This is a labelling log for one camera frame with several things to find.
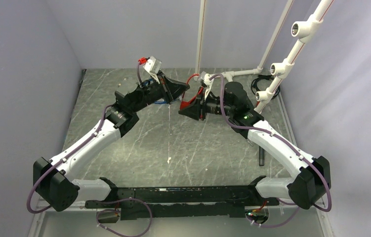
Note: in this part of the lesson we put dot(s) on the white PVC pipe frame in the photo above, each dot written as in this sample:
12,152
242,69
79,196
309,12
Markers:
247,37

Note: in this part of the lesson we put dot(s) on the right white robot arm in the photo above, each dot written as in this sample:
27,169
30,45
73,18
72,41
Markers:
309,176

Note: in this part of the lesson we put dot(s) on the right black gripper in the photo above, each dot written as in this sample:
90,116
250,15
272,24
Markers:
197,110

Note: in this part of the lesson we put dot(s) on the red cable lock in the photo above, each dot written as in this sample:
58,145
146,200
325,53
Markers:
193,92

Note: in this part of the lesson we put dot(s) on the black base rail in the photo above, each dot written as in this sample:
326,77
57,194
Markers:
141,202

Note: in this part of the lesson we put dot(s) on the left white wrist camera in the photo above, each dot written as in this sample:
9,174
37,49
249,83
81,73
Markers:
151,65

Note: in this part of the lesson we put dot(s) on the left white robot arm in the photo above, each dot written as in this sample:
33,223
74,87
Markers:
54,180

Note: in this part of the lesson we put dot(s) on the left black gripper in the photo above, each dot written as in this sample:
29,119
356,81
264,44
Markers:
174,89

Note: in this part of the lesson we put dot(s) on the blue cable lock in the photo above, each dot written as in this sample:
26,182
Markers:
154,91

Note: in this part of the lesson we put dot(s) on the dark grey rod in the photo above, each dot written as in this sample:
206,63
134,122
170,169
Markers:
261,156

